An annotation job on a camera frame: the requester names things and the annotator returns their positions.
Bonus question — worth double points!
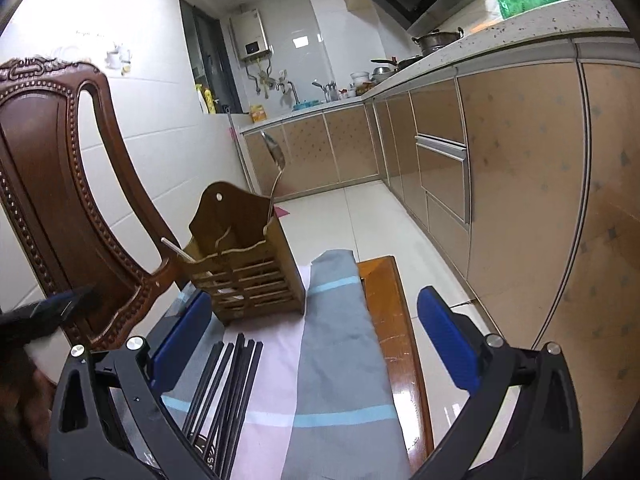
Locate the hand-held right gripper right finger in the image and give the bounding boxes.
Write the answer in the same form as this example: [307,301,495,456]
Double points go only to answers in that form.
[407,286,585,480]

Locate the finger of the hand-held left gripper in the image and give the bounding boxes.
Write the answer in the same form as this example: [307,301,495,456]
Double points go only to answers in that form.
[0,284,98,348]

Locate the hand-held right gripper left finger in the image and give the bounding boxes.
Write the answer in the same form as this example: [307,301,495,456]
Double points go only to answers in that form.
[47,287,221,480]

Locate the bundle of black chopsticks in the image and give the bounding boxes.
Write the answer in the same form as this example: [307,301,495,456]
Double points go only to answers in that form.
[181,332,264,480]

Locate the wooden utensil holder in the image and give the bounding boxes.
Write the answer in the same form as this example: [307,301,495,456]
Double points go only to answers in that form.
[177,181,307,326]

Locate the grey pink printed tablecloth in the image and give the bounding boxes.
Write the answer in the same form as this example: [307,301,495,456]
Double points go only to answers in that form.
[107,249,413,480]

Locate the carved wooden chair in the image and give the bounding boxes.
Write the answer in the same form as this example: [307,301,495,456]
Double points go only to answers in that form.
[0,57,196,356]

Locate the beige kitchen cabinets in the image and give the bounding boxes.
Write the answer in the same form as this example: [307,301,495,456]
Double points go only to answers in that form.
[240,35,640,471]

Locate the metal spoon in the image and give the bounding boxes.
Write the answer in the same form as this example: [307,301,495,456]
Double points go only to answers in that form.
[261,130,288,223]

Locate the chrome kitchen faucet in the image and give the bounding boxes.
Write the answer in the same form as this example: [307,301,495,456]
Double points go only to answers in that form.
[277,77,301,108]

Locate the water heater pipes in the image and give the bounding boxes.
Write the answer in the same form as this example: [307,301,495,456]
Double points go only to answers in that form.
[245,57,278,96]

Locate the chrome spray faucet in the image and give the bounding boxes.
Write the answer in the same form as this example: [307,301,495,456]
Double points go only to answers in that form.
[312,80,341,102]

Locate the black frying pan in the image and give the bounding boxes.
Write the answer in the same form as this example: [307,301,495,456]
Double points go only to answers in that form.
[371,55,423,72]

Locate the dark glass door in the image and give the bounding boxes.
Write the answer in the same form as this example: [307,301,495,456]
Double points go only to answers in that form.
[180,0,241,113]

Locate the metal cooking pot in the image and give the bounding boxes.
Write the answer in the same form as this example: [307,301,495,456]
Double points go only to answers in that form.
[412,27,465,56]

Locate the white water heater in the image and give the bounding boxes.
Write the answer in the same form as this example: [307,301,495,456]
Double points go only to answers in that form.
[229,9,271,63]

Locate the speckled white countertop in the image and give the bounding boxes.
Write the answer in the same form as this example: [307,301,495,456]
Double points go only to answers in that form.
[239,0,631,133]

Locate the white utensil handle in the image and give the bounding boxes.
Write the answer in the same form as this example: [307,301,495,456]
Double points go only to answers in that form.
[161,239,196,263]

